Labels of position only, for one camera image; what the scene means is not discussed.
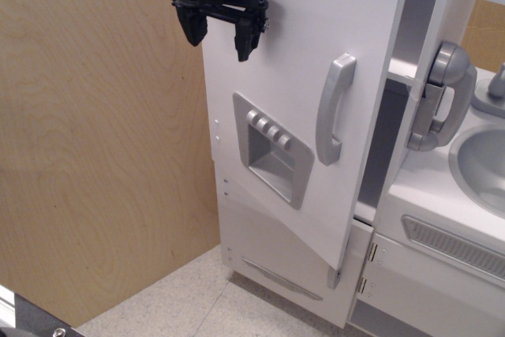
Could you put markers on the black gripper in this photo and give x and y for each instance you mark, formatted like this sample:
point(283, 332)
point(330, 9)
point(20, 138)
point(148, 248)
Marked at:
point(249, 17)

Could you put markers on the white fridge door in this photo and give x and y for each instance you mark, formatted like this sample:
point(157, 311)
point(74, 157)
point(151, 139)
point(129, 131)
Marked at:
point(285, 78)

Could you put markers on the white toy fridge cabinet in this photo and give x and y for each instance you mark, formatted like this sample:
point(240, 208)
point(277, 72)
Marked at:
point(425, 52)

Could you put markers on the grey ice dispenser box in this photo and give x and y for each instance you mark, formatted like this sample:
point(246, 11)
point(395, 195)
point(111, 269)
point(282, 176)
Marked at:
point(272, 153)

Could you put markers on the white lower freezer door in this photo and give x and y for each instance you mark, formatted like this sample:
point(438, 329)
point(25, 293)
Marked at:
point(255, 244)

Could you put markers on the grey toy telephone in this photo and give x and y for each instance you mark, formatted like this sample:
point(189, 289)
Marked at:
point(445, 100)

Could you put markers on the cardboard box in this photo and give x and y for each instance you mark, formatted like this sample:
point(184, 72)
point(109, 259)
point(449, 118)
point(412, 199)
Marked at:
point(484, 35)

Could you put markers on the grey toy faucet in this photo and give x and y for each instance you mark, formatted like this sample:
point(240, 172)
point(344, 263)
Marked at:
point(488, 96)

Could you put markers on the grey toy sink basin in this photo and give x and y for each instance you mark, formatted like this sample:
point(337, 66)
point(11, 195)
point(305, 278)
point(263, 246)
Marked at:
point(476, 161)

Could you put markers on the grey oven vent panel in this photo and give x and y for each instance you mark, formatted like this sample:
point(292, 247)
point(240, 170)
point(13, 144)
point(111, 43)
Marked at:
point(454, 246)

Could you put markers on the white oven door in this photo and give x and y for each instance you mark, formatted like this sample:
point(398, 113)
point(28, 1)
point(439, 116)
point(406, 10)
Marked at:
point(409, 293)

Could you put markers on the grey fridge door handle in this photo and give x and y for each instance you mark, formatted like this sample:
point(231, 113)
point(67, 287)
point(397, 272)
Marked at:
point(339, 78)

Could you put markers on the grey freezer door handle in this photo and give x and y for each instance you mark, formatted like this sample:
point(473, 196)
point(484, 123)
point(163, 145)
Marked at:
point(333, 278)

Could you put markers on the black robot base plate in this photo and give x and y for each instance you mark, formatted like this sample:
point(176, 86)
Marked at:
point(20, 317)

